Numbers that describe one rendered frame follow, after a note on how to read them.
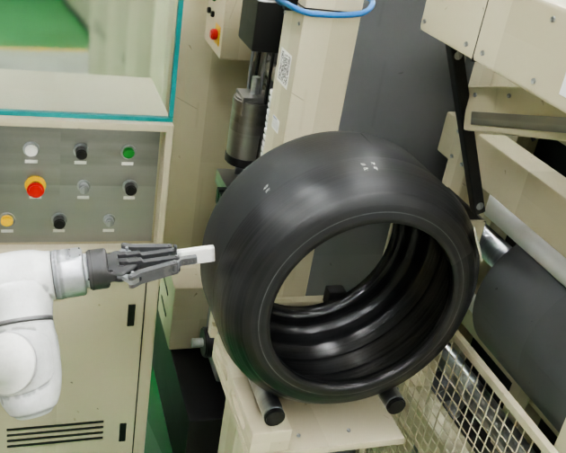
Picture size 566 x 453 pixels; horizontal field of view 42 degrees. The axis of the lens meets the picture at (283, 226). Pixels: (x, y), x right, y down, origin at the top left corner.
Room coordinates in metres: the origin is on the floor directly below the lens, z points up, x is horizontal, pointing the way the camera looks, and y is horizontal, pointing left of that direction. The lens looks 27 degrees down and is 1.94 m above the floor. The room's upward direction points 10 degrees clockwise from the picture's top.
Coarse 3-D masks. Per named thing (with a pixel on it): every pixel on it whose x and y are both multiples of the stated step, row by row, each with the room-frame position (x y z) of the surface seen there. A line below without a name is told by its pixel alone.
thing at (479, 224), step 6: (462, 204) 1.78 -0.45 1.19; (468, 210) 1.75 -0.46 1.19; (474, 216) 1.72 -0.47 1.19; (480, 216) 1.71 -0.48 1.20; (474, 222) 1.67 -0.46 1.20; (480, 222) 1.68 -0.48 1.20; (390, 228) 1.80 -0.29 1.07; (480, 228) 1.68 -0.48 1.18; (390, 234) 1.80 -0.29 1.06; (480, 234) 1.68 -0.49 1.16; (480, 240) 1.68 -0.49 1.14; (384, 252) 1.81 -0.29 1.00
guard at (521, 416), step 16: (448, 352) 1.48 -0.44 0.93; (464, 352) 1.41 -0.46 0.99; (480, 368) 1.35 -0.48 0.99; (416, 384) 1.55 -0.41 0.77; (448, 384) 1.44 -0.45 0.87; (496, 384) 1.30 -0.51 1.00; (480, 400) 1.33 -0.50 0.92; (512, 400) 1.25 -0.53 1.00; (464, 416) 1.36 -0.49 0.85; (528, 416) 1.21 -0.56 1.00; (416, 432) 1.50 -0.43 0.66; (432, 432) 1.44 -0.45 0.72; (464, 432) 1.34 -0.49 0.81; (528, 432) 1.17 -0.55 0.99; (384, 448) 1.61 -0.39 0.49; (544, 448) 1.12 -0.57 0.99
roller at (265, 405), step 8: (256, 392) 1.25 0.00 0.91; (264, 392) 1.24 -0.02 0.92; (256, 400) 1.24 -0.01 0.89; (264, 400) 1.21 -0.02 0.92; (272, 400) 1.21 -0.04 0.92; (264, 408) 1.20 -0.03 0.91; (272, 408) 1.19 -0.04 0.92; (280, 408) 1.20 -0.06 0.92; (264, 416) 1.18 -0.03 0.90; (272, 416) 1.18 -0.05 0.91; (280, 416) 1.19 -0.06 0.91; (272, 424) 1.18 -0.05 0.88
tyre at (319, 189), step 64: (256, 192) 1.28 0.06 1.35; (320, 192) 1.22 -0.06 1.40; (384, 192) 1.24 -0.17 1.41; (448, 192) 1.33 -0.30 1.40; (256, 256) 1.17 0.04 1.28; (384, 256) 1.57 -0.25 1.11; (448, 256) 1.28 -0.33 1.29; (256, 320) 1.15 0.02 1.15; (320, 320) 1.49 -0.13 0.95; (384, 320) 1.50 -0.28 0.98; (448, 320) 1.30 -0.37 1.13; (256, 384) 1.20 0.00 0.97; (320, 384) 1.21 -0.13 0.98; (384, 384) 1.26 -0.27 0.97
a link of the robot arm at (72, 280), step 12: (60, 252) 1.13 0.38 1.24; (72, 252) 1.14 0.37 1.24; (60, 264) 1.11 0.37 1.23; (72, 264) 1.11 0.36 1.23; (84, 264) 1.13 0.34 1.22; (60, 276) 1.09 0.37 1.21; (72, 276) 1.10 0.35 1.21; (84, 276) 1.11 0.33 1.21; (60, 288) 1.09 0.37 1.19; (72, 288) 1.10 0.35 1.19; (84, 288) 1.11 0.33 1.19
